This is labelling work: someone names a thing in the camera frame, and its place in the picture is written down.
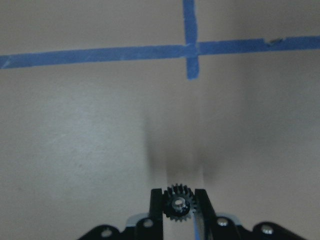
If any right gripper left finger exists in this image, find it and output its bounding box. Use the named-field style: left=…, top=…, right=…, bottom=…
left=80, top=188, right=164, bottom=240

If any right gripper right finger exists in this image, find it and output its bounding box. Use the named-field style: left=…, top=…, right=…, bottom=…
left=194, top=189, right=303, bottom=240

